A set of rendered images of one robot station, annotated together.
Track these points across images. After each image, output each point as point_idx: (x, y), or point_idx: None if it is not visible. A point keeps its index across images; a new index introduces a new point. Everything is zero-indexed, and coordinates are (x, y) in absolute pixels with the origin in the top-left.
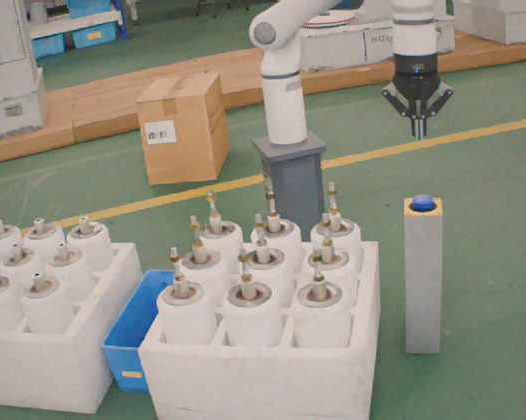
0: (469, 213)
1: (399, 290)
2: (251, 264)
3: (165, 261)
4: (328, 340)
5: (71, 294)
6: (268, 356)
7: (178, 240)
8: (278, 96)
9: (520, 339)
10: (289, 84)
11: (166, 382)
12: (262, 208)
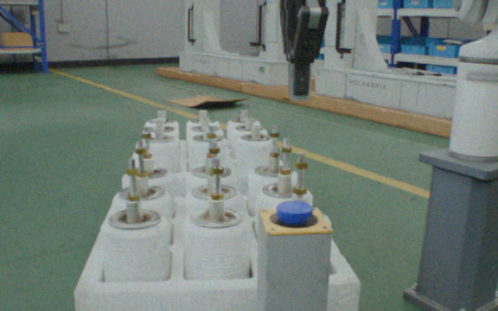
0: None
1: None
2: (201, 187)
3: (370, 234)
4: (104, 263)
5: (190, 165)
6: (94, 244)
7: (412, 232)
8: (458, 85)
9: None
10: (471, 72)
11: None
12: None
